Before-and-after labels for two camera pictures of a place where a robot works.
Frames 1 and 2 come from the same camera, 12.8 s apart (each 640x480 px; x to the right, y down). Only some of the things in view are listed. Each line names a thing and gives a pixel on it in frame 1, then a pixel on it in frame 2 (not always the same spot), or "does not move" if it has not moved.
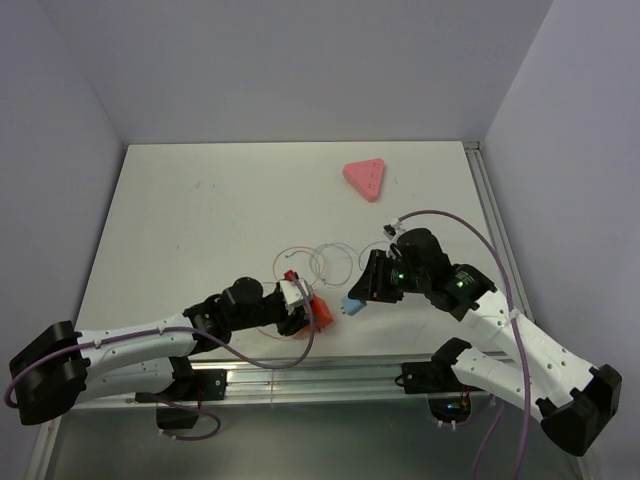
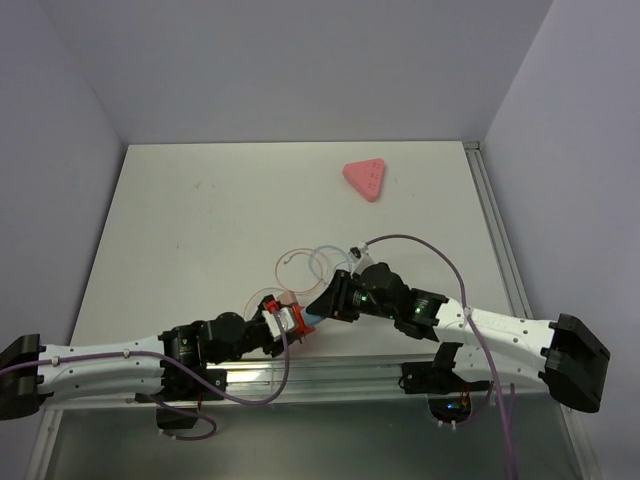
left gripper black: [291, 322] to [272, 345]
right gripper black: [372, 284] to [332, 304]
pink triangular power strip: [366, 176] does not move
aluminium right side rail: [480, 167] does not move
